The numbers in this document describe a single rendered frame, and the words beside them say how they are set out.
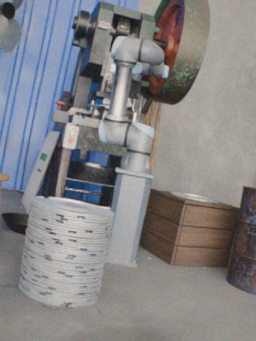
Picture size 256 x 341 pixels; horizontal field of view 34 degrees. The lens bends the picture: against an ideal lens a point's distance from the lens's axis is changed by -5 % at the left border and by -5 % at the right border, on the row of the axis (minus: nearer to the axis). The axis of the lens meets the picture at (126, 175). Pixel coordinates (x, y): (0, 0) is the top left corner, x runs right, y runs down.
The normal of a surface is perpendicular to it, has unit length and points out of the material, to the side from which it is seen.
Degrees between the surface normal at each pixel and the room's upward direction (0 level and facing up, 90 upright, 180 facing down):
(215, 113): 90
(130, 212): 90
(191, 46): 100
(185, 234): 90
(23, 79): 90
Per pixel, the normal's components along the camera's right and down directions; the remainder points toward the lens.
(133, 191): 0.00, 0.05
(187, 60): 0.18, 0.47
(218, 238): 0.38, 0.12
